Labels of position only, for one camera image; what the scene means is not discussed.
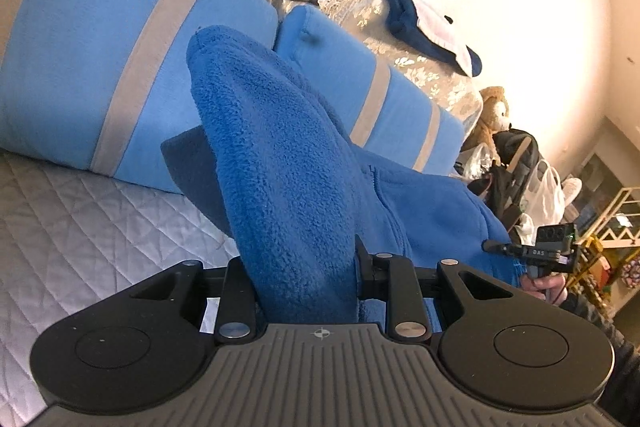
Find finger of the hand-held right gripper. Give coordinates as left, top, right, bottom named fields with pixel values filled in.
left=481, top=240, right=523, bottom=258

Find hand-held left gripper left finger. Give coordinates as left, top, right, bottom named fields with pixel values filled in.
left=129, top=256, right=259, bottom=342

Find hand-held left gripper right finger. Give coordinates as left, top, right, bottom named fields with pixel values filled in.
left=353, top=234, right=522, bottom=342

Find blue fleece jacket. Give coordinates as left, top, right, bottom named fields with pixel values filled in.
left=160, top=25, right=523, bottom=325

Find person's right forearm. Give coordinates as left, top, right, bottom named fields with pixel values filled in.
left=556, top=291, right=640, bottom=410

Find person's right hand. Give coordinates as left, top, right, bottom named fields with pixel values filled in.
left=521, top=272, right=570, bottom=307

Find white plastic bag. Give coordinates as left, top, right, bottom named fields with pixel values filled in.
left=515, top=159, right=583, bottom=243

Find yellow metal rack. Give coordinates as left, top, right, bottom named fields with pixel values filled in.
left=570, top=187, right=640, bottom=293

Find black bag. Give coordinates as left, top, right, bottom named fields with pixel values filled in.
left=467, top=129, right=542, bottom=233

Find brown teddy bear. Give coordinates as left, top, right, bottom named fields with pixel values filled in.
left=460, top=86, right=512, bottom=158

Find white quilted bedspread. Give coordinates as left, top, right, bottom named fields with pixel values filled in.
left=0, top=149, right=241, bottom=427

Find floral lace cover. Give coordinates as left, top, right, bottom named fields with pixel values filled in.
left=272, top=0, right=485, bottom=142

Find blue grey-striped pillow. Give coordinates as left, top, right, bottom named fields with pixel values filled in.
left=0, top=0, right=280, bottom=196
left=274, top=4, right=465, bottom=174

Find pink towel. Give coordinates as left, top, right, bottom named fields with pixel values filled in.
left=370, top=0, right=476, bottom=75

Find navy blue garment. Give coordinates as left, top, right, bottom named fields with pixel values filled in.
left=341, top=0, right=484, bottom=78

